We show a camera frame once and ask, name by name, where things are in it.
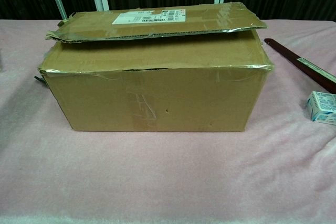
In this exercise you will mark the brown cardboard shipping box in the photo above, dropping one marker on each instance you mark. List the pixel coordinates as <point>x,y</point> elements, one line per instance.
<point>157,98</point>

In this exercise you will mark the pink fleece table cloth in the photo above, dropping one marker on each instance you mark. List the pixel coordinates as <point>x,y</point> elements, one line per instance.
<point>157,176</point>

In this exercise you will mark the dark red wooden stick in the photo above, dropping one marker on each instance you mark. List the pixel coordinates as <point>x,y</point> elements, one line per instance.
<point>283,50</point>

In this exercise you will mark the small blue white carton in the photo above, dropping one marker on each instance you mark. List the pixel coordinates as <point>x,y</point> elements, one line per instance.
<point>323,107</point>

